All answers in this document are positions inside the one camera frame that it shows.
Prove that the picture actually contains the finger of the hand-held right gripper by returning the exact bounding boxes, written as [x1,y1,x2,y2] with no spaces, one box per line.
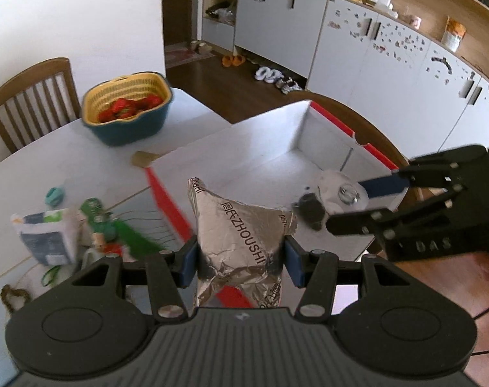
[359,144,489,201]
[324,187,471,247]

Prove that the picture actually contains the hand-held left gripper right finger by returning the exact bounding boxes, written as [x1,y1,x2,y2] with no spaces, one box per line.
[284,234,415,324]

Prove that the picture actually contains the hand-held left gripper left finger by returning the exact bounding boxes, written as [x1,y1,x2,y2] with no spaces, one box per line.
[69,237,199,324]

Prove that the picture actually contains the white and black plush toy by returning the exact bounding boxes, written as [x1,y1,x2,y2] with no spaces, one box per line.
[290,169,370,232]

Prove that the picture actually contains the silver foil snack packet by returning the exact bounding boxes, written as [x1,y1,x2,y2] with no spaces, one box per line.
[187,176,298,310]

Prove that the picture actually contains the red and white cardboard box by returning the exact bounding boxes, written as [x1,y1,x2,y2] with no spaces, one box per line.
[145,100,410,310]

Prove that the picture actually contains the teal pencil sharpener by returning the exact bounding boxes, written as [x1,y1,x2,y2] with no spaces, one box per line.
[45,185,66,207]

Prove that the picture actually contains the wooden slat-back chair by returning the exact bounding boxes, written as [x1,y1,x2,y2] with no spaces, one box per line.
[287,90,410,170]
[0,57,82,154]

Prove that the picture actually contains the green tasselled doll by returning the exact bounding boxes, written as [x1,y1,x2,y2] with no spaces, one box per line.
[78,197,168,267]

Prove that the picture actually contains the tan translucent plastic case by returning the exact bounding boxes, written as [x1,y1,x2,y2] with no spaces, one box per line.
[131,151,163,168]

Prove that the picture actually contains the white stickered cabinet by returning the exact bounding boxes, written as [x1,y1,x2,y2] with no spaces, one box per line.
[307,0,489,162]

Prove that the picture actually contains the pair of patterned shoes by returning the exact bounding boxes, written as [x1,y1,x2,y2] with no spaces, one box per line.
[274,76,304,94]

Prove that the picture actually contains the white and blue carton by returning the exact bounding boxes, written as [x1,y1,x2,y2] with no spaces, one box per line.
[10,208,84,267]

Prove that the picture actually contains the teal bowl with yellow colander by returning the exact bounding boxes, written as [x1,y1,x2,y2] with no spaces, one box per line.
[81,72,174,147]

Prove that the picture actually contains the pair of white slippers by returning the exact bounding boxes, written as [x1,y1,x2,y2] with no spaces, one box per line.
[254,66,284,84]

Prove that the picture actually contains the orange and white canister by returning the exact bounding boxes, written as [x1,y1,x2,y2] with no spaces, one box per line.
[442,17,467,52]

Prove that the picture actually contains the pile of red strawberries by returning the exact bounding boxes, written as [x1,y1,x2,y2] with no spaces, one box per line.
[97,94,164,124]

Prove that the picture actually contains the brown heart-shaped wreath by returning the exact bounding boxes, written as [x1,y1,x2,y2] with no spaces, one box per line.
[0,284,31,313]

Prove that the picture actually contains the patterned doormat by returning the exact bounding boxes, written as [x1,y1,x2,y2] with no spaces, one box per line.
[165,42,215,69]

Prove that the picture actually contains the pair of beige slippers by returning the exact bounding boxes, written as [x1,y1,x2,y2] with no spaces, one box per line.
[188,39,215,54]

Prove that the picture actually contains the grey cabinet with black handles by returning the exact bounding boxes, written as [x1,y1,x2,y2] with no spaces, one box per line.
[233,0,330,80]

